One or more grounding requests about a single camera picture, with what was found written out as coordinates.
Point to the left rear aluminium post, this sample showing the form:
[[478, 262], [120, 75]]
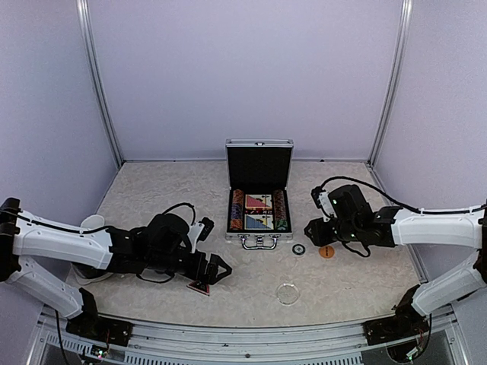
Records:
[[96, 79]]

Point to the right rear aluminium post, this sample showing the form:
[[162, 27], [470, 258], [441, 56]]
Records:
[[393, 83]]

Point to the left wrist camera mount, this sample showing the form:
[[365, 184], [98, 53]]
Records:
[[199, 231]]

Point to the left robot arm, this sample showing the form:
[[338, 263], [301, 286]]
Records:
[[167, 245]]

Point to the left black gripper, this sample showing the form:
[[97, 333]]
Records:
[[196, 274]]

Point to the single green poker chip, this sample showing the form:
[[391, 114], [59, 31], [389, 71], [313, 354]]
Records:
[[298, 249]]

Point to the clear round tray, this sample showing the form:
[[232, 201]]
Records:
[[85, 274]]

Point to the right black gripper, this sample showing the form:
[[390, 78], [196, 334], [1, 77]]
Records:
[[319, 236]]

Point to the aluminium poker case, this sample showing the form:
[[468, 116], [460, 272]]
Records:
[[259, 167]]

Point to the clear round dealer puck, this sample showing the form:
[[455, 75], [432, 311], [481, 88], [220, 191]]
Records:
[[287, 294]]

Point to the front aluminium frame rail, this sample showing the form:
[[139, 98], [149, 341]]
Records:
[[163, 343]]

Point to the left chip row in case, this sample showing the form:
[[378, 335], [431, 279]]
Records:
[[237, 210]]

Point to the chip row in case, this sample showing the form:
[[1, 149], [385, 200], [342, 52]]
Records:
[[279, 205], [237, 210]]

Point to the blue playing card deck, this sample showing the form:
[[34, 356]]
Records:
[[258, 222]]

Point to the right chip row in case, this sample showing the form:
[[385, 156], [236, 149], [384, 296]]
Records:
[[279, 205]]

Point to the red playing card deck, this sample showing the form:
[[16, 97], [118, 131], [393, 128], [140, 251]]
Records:
[[257, 202]]

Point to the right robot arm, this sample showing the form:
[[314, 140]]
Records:
[[349, 218]]

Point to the aluminium post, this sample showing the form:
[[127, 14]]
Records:
[[393, 83], [96, 79]]

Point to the red triangular dealer button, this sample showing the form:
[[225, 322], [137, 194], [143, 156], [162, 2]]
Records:
[[199, 287]]

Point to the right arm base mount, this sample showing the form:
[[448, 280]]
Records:
[[404, 323]]

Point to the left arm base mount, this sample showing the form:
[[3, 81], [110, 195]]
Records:
[[90, 324]]

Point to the green poker chip stack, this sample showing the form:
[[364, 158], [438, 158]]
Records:
[[281, 225]]

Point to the orange big blind button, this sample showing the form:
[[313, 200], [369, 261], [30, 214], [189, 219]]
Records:
[[327, 252]]

